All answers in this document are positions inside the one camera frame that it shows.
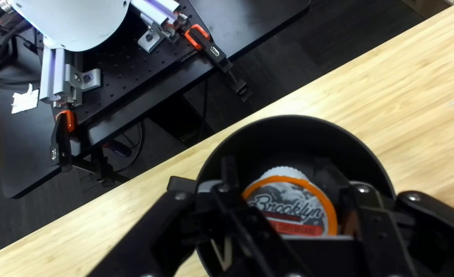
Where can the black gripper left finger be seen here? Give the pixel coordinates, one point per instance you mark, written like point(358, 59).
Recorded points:
point(185, 236)

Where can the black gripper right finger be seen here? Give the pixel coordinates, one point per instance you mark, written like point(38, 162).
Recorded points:
point(416, 240)

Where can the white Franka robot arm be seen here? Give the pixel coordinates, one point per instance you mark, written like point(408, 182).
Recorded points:
point(73, 20)

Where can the orange black bar clamp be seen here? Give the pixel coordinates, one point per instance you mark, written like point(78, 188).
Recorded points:
point(211, 48)
point(65, 139)

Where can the black perforated base platform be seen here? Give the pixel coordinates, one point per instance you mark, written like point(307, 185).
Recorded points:
point(135, 77)

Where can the white paper scrap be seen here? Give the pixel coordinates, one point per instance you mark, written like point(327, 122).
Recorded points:
point(25, 100)

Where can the aluminium extrusion bracket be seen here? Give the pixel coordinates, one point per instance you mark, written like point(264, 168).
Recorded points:
point(58, 77)
point(158, 20)

